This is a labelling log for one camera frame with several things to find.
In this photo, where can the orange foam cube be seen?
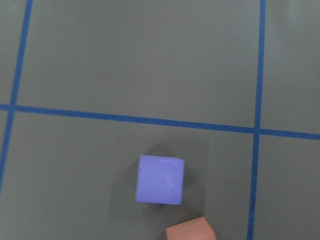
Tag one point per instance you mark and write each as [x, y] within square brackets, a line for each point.
[195, 229]

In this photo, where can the purple foam cube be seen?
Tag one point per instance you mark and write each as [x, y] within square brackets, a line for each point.
[160, 180]

